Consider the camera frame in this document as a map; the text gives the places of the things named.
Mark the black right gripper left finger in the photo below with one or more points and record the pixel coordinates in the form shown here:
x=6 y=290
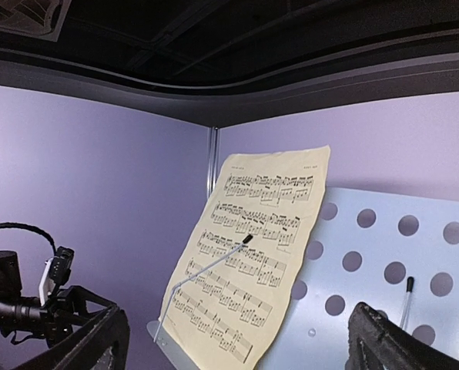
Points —
x=102 y=343

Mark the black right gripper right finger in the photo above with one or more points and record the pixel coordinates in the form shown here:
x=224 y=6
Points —
x=377 y=343

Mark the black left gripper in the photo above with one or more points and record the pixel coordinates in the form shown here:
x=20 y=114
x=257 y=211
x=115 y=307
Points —
x=73 y=306

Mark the light blue folding music stand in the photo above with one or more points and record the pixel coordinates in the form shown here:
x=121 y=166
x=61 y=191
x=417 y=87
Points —
x=397 y=253

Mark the yellow sheet music page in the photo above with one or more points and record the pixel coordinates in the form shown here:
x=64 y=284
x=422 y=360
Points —
x=229 y=292

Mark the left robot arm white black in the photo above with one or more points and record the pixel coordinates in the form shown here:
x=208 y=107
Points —
x=11 y=282

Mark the left aluminium corner post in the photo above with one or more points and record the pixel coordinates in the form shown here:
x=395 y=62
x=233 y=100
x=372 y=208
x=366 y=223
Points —
x=213 y=152

